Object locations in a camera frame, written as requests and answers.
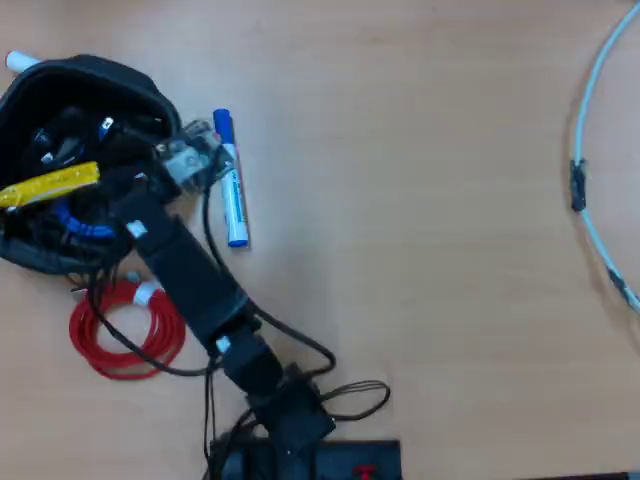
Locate white marker with red cap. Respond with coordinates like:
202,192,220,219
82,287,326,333
5,48,41,71

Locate blue coiled usb cable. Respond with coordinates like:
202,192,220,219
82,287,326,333
52,115,121,242

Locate blue whiteboard marker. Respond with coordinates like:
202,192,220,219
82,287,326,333
212,107,251,250

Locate black camera cable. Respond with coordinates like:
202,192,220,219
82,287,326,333
202,192,337,376

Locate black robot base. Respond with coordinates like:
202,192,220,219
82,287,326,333
209,438,404,480

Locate thin brown wire loop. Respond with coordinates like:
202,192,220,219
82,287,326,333
319,379,392,422

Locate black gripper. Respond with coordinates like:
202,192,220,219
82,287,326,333
94,167,184,226

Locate light grey cable with tape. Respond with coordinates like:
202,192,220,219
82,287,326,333
569,0,640,314

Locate black coiled cable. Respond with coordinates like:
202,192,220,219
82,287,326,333
29,107,101,166

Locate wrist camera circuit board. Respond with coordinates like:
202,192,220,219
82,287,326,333
153,117,236,194

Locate red coiled usb cable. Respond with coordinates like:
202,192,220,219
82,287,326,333
68,272,187,381

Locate black storage case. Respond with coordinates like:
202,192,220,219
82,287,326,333
0,53,184,275

